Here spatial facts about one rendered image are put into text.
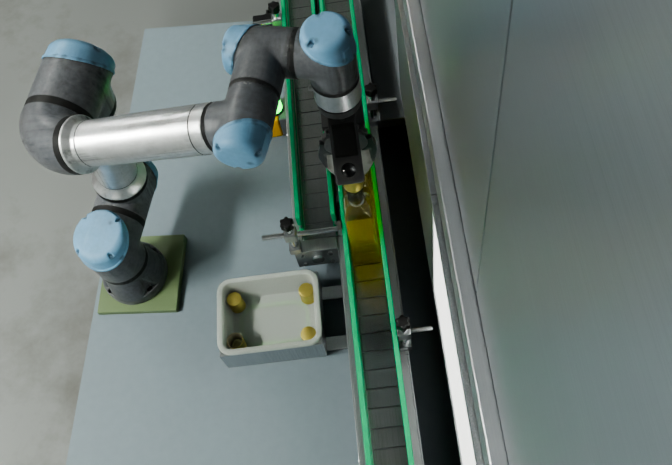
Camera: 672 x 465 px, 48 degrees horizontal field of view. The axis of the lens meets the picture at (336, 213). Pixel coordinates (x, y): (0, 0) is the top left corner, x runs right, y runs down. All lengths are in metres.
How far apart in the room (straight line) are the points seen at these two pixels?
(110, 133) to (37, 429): 1.65
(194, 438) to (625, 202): 1.40
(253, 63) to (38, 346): 1.87
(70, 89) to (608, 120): 1.05
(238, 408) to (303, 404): 0.14
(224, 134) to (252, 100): 0.06
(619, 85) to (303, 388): 1.36
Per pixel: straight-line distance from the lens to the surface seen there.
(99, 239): 1.63
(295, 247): 1.59
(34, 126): 1.28
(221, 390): 1.68
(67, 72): 1.32
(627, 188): 0.35
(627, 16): 0.33
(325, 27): 1.07
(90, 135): 1.20
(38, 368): 2.75
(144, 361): 1.76
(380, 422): 1.47
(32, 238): 2.98
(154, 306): 1.78
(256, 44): 1.09
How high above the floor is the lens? 2.31
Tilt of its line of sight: 60 degrees down
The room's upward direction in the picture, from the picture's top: 14 degrees counter-clockwise
